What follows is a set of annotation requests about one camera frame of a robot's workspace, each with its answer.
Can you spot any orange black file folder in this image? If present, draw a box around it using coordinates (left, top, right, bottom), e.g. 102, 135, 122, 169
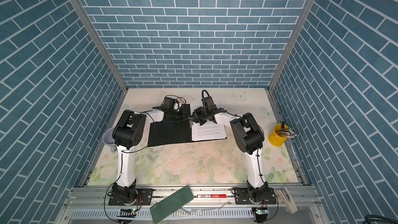
147, 102, 228, 147

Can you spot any left aluminium frame post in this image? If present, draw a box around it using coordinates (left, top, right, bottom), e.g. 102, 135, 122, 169
68, 0, 128, 93

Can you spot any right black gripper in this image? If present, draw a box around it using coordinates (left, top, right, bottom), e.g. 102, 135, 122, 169
189, 107, 209, 126

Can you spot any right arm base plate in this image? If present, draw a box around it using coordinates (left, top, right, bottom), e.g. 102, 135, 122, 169
231, 187, 277, 205

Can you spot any green board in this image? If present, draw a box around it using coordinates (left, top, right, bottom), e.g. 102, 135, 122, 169
150, 185, 194, 224

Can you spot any aluminium front rail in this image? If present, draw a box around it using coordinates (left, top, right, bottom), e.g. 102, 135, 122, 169
64, 183, 321, 210

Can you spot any yellow pen cup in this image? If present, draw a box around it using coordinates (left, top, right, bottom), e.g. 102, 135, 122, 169
268, 123, 289, 147

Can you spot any aluminium corner frame post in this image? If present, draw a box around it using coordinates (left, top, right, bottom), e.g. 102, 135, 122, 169
268, 0, 315, 91

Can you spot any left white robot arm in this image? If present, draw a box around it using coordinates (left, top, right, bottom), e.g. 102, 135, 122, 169
111, 96, 190, 205

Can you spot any red marker pen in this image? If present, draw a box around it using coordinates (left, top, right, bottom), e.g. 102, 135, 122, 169
195, 194, 227, 199

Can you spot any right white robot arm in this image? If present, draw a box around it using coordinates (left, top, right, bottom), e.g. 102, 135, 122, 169
190, 95, 269, 203

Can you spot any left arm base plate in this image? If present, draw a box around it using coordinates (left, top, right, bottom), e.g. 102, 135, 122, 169
107, 188, 154, 206

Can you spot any grey ceramic mug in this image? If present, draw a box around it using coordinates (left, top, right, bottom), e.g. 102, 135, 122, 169
102, 128, 117, 152

